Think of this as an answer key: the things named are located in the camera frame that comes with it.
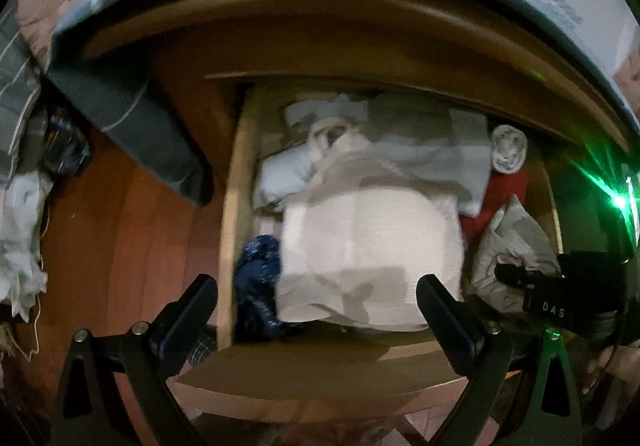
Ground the white rolled sock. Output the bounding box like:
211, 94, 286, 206
490, 125, 529, 174

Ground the dark blue patterned underwear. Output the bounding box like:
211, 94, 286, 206
235, 235, 286, 339

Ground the blue packet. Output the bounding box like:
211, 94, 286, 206
45, 109, 91, 177

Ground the person's right hand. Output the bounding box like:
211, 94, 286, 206
582, 338, 640, 399

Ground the plaid slipper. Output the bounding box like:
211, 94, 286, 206
187, 326, 218, 367

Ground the red garment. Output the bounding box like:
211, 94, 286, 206
460, 169, 531, 247

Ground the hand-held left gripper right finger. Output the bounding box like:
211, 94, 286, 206
416, 273, 583, 446

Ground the wooden nightstand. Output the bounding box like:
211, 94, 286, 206
82, 0, 633, 177

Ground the grey plaid pillow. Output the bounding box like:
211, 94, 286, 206
0, 11, 43, 177

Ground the blue checked cloth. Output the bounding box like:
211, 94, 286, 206
45, 0, 640, 207

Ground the light blue cloth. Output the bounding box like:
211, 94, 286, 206
252, 146, 321, 212

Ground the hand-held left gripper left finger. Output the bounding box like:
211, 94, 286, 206
50, 273, 219, 446

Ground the thin white cord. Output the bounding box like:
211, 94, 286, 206
27, 196, 53, 359

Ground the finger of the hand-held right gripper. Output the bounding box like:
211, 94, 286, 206
494, 263, 563, 291

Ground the white knotted cloth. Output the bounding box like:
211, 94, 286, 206
285, 94, 372, 162

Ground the cream underwear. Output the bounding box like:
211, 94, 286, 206
275, 146, 466, 332

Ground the pale grey garment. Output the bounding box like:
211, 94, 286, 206
370, 94, 493, 217

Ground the beige cloth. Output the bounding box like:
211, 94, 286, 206
470, 196, 563, 314

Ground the wooden drawer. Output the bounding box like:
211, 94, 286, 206
175, 86, 566, 422

